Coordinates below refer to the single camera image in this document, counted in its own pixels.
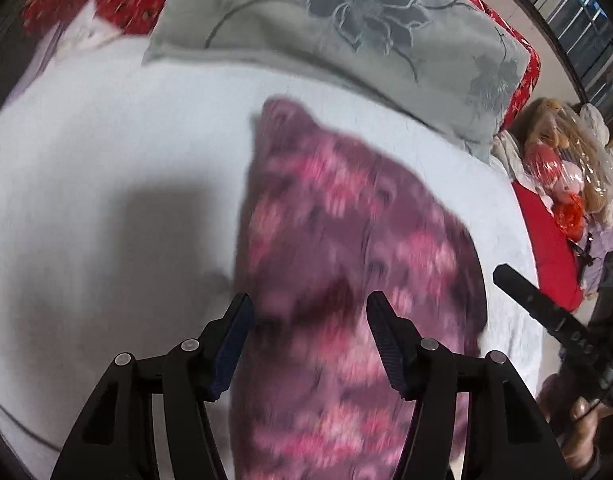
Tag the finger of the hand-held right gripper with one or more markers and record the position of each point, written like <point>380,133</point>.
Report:
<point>526,297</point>

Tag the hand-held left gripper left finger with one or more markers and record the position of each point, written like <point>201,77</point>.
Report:
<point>234,342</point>

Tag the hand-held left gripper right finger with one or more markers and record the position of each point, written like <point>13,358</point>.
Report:
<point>386,342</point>

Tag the purple pink floral pillow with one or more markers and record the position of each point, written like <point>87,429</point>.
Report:
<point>336,240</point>

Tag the person's right hand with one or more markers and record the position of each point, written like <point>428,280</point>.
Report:
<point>576,440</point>

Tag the red cushion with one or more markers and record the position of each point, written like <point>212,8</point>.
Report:
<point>541,230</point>

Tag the lilac cloth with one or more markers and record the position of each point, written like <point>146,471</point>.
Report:
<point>598,252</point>

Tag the plastic-wrapped plush toy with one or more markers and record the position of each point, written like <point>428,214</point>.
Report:
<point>561,170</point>

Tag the beige fuzzy cloth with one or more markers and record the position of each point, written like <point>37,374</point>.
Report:
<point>506,152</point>

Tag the white bedspread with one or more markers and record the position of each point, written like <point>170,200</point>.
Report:
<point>111,160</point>

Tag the window grille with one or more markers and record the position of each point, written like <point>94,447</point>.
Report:
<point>581,15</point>

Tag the grey floral pillow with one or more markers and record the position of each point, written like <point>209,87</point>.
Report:
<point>286,20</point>

